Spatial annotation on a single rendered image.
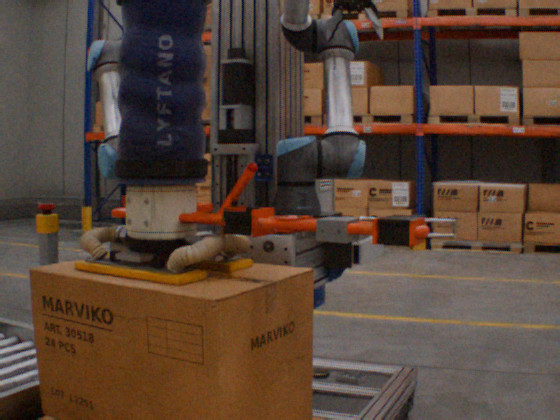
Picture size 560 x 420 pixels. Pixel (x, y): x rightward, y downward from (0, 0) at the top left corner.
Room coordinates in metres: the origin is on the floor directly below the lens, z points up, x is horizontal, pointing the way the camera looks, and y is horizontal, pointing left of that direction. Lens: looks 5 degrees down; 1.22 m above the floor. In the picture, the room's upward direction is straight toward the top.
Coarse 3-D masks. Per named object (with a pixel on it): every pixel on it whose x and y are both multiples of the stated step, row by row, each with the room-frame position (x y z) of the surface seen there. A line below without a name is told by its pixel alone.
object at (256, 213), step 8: (224, 208) 1.45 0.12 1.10; (232, 208) 1.47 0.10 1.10; (240, 208) 1.50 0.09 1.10; (248, 208) 1.52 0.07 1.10; (256, 208) 1.50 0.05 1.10; (264, 208) 1.45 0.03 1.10; (272, 208) 1.47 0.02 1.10; (224, 216) 1.44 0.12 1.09; (232, 216) 1.43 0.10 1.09; (240, 216) 1.42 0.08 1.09; (248, 216) 1.41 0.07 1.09; (256, 216) 1.42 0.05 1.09; (264, 216) 1.44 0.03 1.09; (224, 224) 1.45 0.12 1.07; (232, 224) 1.44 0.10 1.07; (240, 224) 1.43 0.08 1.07; (248, 224) 1.42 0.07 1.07; (256, 224) 1.42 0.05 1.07; (224, 232) 1.44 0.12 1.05; (232, 232) 1.43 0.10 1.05; (240, 232) 1.42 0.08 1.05; (248, 232) 1.41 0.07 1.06; (256, 232) 1.42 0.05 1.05; (264, 232) 1.44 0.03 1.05; (272, 232) 1.47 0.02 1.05
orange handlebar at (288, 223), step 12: (204, 204) 1.80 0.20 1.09; (120, 216) 1.62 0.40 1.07; (180, 216) 1.53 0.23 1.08; (192, 216) 1.51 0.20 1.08; (204, 216) 1.49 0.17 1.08; (216, 216) 1.48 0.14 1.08; (276, 216) 1.46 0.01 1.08; (288, 216) 1.41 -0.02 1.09; (300, 216) 1.41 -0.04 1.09; (276, 228) 1.40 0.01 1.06; (288, 228) 1.38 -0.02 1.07; (300, 228) 1.37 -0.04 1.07; (312, 228) 1.35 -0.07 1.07; (348, 228) 1.31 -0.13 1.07; (360, 228) 1.30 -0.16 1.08; (420, 228) 1.25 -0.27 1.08
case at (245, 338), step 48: (48, 288) 1.53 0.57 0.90; (96, 288) 1.44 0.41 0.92; (144, 288) 1.37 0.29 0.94; (192, 288) 1.36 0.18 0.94; (240, 288) 1.37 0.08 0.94; (288, 288) 1.50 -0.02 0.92; (48, 336) 1.54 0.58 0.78; (96, 336) 1.44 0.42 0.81; (144, 336) 1.37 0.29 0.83; (192, 336) 1.30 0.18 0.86; (240, 336) 1.33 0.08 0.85; (288, 336) 1.50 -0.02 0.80; (48, 384) 1.55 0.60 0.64; (96, 384) 1.45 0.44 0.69; (144, 384) 1.37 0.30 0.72; (192, 384) 1.30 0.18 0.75; (240, 384) 1.33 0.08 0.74; (288, 384) 1.50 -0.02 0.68
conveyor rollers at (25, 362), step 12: (0, 336) 2.29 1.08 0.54; (0, 348) 2.18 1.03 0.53; (12, 348) 2.14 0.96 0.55; (24, 348) 2.18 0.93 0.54; (0, 360) 1.98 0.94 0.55; (12, 360) 2.02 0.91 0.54; (24, 360) 2.06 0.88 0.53; (36, 360) 2.02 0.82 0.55; (0, 372) 1.87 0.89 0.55; (12, 372) 1.90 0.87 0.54; (24, 372) 1.95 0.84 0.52; (36, 372) 1.90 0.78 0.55; (0, 384) 1.76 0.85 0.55; (12, 384) 1.79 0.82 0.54; (24, 384) 1.84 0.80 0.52
